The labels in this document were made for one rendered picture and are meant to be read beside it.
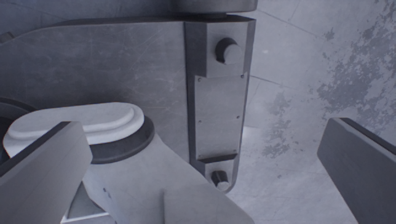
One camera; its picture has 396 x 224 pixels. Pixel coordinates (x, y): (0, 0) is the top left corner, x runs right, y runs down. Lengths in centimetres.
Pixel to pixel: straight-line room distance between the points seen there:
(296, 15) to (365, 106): 56
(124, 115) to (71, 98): 18
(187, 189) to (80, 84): 32
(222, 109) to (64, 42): 35
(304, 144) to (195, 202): 84
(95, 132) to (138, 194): 12
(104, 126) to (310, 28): 67
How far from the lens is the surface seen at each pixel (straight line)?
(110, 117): 36
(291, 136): 97
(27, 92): 53
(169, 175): 31
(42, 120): 41
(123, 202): 29
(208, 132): 53
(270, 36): 72
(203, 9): 43
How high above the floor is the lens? 61
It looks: 58 degrees down
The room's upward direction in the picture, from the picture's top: 157 degrees clockwise
